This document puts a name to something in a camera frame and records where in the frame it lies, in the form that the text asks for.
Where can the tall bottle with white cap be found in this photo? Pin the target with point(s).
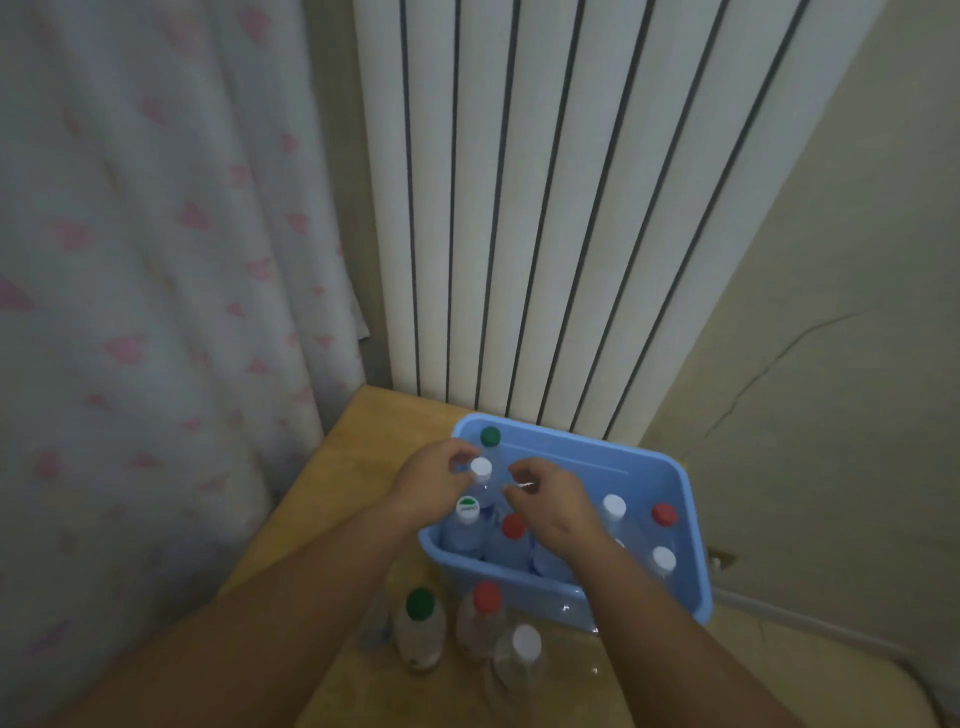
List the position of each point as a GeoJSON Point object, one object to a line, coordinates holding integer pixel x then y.
{"type": "Point", "coordinates": [547, 566]}

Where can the white baseboard strip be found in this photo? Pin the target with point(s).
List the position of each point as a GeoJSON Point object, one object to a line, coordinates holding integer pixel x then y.
{"type": "Point", "coordinates": [810, 622]}

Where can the person's left forearm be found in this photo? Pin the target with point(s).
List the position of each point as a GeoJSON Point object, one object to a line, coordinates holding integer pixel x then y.
{"type": "Point", "coordinates": [240, 645]}

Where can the wooden table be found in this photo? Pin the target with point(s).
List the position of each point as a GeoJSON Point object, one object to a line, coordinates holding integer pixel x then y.
{"type": "Point", "coordinates": [360, 450]}

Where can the small blue cap bottle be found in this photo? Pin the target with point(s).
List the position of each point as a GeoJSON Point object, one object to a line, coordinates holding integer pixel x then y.
{"type": "Point", "coordinates": [375, 626]}

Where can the person's left hand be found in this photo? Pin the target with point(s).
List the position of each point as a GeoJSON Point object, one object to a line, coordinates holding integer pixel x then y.
{"type": "Point", "coordinates": [431, 484]}

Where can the person's right hand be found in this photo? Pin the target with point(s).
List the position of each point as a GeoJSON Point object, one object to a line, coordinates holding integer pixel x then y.
{"type": "Point", "coordinates": [566, 517]}

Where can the green cap bottle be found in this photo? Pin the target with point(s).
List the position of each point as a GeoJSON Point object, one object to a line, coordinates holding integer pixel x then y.
{"type": "Point", "coordinates": [420, 606]}
{"type": "Point", "coordinates": [490, 436]}

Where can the white cap red label bottle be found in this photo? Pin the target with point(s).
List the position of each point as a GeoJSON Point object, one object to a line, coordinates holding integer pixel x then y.
{"type": "Point", "coordinates": [613, 508]}

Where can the person's right forearm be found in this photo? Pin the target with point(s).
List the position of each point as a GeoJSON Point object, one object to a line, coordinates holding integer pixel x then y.
{"type": "Point", "coordinates": [675, 660]}

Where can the white ribbed radiator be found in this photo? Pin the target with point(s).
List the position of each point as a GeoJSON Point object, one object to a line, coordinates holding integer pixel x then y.
{"type": "Point", "coordinates": [562, 187]}

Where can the blue plastic bin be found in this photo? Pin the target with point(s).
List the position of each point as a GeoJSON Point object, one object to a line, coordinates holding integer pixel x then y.
{"type": "Point", "coordinates": [585, 465]}

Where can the pink heart print curtain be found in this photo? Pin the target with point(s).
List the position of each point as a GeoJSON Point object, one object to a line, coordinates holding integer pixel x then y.
{"type": "Point", "coordinates": [150, 300]}

